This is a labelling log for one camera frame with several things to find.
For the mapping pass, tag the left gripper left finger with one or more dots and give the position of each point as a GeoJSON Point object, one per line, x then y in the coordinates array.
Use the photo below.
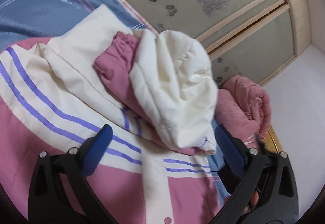
{"type": "Point", "coordinates": [59, 191]}

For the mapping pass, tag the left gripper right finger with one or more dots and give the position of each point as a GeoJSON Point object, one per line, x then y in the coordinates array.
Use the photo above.
{"type": "Point", "coordinates": [268, 173]}

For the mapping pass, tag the pink and cream hooded jacket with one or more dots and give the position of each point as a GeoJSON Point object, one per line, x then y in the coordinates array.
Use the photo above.
{"type": "Point", "coordinates": [114, 102]}

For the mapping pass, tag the person's left hand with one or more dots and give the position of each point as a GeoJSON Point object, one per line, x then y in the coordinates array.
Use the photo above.
{"type": "Point", "coordinates": [252, 203]}

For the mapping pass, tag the wooden headboard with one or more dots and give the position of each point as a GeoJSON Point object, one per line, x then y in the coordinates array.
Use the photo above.
{"type": "Point", "coordinates": [272, 142]}

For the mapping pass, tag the rolled pink quilt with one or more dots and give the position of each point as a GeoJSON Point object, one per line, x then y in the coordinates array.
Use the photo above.
{"type": "Point", "coordinates": [244, 109]}

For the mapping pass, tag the frosted glass sliding door right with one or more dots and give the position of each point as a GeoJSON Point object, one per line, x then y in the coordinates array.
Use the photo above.
{"type": "Point", "coordinates": [258, 51]}

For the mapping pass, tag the blue plaid bed sheet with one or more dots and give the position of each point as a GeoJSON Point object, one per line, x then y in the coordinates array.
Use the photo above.
{"type": "Point", "coordinates": [45, 3]}

